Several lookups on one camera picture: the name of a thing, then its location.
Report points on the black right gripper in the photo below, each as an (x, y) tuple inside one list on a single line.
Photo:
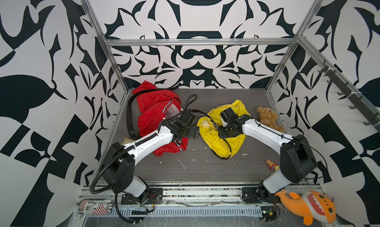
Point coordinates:
[(220, 133)]

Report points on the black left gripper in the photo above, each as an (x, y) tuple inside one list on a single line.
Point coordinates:
[(192, 134)]

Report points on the black belt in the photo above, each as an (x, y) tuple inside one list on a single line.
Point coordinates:
[(129, 113), (208, 124)]

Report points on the yellow trousers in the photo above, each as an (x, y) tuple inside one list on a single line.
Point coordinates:
[(239, 108)]

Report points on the red trousers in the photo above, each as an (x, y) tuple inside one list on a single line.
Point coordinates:
[(154, 106)]

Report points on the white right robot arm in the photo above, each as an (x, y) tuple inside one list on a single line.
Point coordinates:
[(297, 159)]

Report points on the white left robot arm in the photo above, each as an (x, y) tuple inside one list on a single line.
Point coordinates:
[(116, 171)]

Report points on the brown teddy bear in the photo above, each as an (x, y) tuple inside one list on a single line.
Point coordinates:
[(269, 117)]

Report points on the small colourful toy figure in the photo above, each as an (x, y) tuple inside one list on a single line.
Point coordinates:
[(273, 166)]

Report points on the framed picture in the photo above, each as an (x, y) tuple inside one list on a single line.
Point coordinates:
[(127, 141)]

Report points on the orange plush fish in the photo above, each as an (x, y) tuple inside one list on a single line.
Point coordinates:
[(311, 206)]

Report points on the striped printed bag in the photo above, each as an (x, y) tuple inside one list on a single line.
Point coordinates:
[(95, 206)]

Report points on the black coat hook rack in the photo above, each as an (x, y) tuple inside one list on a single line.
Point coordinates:
[(349, 91)]

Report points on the white cable duct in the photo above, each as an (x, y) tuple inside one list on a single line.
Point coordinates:
[(199, 211)]

